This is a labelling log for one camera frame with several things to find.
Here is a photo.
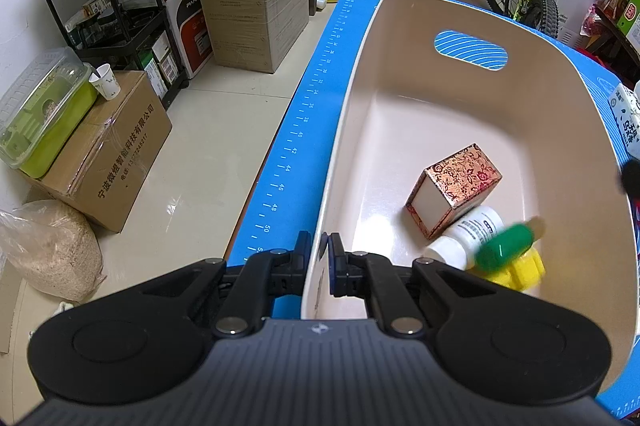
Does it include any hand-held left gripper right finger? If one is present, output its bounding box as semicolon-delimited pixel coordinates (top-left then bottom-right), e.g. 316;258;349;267
327;232;506;337

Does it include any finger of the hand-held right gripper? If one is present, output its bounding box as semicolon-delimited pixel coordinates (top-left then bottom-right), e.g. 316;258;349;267
619;157;640;197

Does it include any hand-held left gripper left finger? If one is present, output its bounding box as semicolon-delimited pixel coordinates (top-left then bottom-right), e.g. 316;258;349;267
130;230;321;339

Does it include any white pill bottle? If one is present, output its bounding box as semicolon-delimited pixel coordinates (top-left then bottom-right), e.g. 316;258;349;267
422;205;505;269

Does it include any yellow plastic toy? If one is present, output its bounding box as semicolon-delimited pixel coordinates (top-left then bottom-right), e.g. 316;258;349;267
482;251;545;292

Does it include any green bottle with silver cap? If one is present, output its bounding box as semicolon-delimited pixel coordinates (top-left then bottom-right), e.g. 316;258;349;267
472;216;547;274

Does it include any red patterned gift box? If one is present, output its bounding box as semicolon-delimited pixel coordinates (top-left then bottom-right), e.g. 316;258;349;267
405;143;503;241

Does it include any beige plastic basket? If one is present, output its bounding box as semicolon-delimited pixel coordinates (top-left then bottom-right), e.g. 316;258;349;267
300;0;640;397

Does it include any white floral tissue box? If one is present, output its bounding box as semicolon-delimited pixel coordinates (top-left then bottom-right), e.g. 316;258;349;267
606;81;640;159

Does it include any blue silicone baking mat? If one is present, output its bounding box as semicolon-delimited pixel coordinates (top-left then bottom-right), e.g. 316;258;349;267
222;0;640;419

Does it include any dark wooden side table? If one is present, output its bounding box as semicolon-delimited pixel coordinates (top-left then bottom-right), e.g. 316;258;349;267
582;4;640;74

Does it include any green and white carton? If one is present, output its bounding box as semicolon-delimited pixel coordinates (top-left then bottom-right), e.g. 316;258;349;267
616;0;640;32

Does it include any low brown cardboard box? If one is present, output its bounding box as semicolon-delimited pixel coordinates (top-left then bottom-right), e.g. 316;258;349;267
20;70;173;233

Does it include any red and white appliance box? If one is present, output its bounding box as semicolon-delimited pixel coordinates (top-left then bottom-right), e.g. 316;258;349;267
152;0;213;80

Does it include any clear bag of grain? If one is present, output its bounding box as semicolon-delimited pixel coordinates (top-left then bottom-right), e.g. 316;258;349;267
0;200;107;304

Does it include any white paper cup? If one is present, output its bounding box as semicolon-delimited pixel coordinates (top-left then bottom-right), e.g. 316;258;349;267
89;64;121;101

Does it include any black rolling cart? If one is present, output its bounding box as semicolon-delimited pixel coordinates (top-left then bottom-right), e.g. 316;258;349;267
37;0;191;109

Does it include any green container with clear lid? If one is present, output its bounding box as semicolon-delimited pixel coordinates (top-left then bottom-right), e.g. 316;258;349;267
0;46;98;179

